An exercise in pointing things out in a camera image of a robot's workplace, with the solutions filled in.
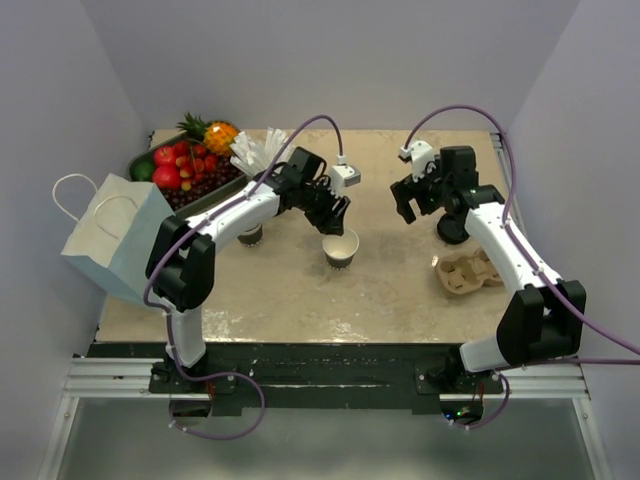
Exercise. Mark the red apple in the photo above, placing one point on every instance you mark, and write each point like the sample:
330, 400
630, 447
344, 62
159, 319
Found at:
164, 156
167, 177

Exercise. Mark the pineapple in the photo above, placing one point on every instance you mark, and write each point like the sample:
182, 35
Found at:
215, 135

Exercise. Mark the white paper coffee cup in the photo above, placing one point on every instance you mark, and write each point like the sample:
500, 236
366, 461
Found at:
340, 251

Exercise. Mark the dark purple grape bunch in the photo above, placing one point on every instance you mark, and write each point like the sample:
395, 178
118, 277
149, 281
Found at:
215, 173

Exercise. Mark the grey fruit tray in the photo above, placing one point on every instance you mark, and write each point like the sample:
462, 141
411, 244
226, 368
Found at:
190, 176

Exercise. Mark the green lime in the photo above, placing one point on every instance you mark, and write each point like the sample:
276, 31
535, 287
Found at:
143, 172

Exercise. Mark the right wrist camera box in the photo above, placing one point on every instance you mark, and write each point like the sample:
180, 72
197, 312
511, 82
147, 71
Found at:
418, 152

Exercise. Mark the stack of paper cups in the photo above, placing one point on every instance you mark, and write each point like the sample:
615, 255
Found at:
252, 237

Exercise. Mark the light blue paper bag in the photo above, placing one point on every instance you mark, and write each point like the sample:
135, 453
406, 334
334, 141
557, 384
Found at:
112, 241

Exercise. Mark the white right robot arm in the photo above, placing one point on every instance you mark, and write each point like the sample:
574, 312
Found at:
540, 322

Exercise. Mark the cardboard cup carrier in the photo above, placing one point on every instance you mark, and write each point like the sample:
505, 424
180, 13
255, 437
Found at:
462, 274

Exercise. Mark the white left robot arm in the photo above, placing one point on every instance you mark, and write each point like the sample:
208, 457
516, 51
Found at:
181, 268

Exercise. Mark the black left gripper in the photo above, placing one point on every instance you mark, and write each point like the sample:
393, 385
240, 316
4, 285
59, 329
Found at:
325, 222

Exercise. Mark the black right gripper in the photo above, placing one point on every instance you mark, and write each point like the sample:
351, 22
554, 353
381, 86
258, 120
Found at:
406, 189

